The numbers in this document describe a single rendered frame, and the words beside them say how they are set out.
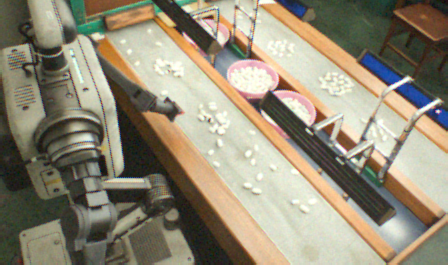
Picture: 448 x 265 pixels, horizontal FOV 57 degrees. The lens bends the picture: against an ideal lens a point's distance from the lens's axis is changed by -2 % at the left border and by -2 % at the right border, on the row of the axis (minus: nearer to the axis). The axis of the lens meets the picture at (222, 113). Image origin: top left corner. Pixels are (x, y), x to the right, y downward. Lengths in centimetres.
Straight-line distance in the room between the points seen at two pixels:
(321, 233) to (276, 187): 26
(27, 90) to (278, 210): 105
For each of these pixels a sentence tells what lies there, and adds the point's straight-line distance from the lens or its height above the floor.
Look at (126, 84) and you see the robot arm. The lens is 172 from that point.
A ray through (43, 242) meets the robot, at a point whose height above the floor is 47.
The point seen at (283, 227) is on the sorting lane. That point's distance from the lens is 169.
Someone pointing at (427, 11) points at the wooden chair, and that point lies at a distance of 392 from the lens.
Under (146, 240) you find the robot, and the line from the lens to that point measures 192.
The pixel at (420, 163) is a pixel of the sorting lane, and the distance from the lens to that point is 211.
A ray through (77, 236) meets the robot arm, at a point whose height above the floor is 133.
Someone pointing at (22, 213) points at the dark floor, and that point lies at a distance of 269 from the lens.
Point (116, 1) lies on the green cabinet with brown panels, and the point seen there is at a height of 92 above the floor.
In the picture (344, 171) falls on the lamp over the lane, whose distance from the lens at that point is 145.
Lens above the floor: 217
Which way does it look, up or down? 45 degrees down
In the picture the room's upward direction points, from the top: 6 degrees clockwise
